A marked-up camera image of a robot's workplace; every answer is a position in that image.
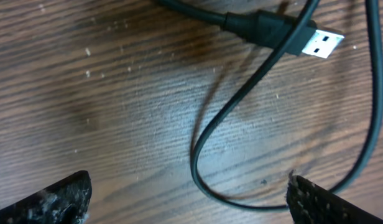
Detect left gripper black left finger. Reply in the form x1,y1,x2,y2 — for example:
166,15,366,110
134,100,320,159
0,170,92,224

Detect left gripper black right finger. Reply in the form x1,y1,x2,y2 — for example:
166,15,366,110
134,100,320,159
286,175,383,224

